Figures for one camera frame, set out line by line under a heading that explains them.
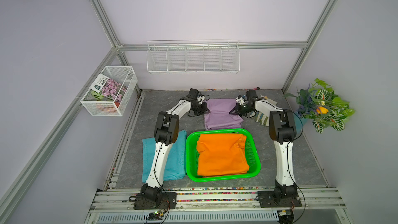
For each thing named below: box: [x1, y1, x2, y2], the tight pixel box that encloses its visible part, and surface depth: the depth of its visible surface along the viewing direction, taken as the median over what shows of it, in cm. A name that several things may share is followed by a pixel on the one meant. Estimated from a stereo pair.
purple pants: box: [204, 98, 245, 130], surface depth 103 cm
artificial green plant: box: [283, 78, 355, 134], surface depth 69 cm
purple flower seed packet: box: [89, 73, 128, 103], surface depth 75 cm
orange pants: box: [196, 133, 250, 177], surface depth 86 cm
